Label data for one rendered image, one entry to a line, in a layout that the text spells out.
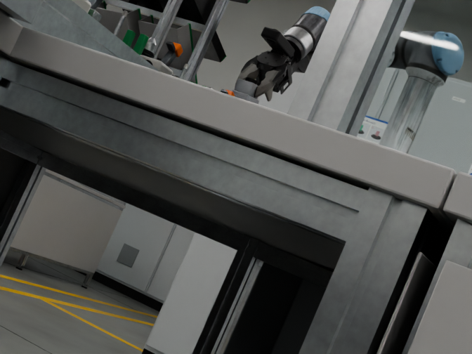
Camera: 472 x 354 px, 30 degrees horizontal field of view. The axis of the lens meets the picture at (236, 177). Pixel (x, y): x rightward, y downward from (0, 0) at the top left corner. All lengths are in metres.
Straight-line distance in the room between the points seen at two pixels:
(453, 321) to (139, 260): 9.55
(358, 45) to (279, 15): 10.25
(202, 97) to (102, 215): 7.92
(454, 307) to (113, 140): 0.31
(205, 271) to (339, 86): 4.63
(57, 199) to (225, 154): 7.30
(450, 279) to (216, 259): 4.70
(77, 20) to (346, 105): 0.53
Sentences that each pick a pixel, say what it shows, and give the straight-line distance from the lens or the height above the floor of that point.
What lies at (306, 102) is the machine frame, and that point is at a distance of 0.71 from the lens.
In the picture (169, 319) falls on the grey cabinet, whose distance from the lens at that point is 5.36.
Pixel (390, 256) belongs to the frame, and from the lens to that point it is 0.63.
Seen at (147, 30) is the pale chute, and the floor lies 1.17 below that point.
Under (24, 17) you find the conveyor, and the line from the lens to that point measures 0.79.
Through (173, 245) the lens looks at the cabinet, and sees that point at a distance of 9.95.
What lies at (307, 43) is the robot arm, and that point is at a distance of 2.20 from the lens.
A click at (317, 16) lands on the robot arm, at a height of 1.40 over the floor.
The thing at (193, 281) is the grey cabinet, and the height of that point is 0.59.
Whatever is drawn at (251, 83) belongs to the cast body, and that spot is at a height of 1.15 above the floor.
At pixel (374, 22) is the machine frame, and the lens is 0.72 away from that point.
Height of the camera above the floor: 0.74
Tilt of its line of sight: 6 degrees up
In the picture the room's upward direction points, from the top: 24 degrees clockwise
